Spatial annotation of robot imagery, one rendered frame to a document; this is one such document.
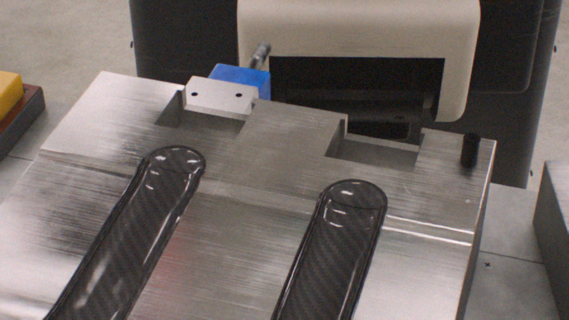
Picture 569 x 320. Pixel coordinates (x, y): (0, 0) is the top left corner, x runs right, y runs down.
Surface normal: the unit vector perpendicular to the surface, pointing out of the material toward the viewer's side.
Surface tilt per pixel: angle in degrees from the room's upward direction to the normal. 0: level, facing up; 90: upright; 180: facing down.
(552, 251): 90
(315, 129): 0
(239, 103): 0
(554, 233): 90
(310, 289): 12
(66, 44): 0
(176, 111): 90
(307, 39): 98
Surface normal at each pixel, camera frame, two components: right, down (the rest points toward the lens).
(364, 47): -0.02, 0.73
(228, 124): -0.29, 0.60
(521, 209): 0.00, -0.78
